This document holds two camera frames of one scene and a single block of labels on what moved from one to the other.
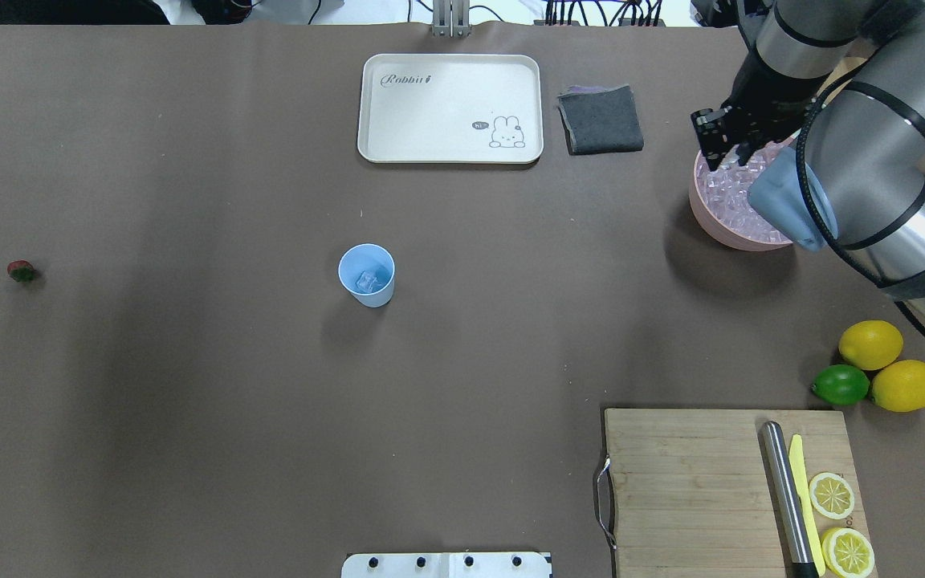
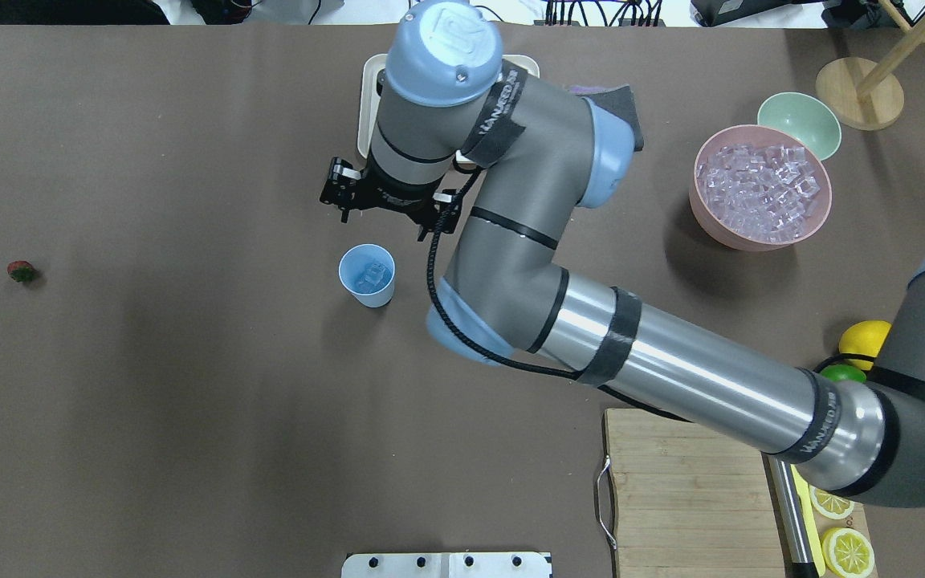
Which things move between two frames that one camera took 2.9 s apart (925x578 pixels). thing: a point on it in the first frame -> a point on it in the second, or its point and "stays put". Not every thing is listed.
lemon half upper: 831,495 stays put
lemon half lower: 847,553 stays put
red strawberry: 21,270 stays put
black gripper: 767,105 -> 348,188
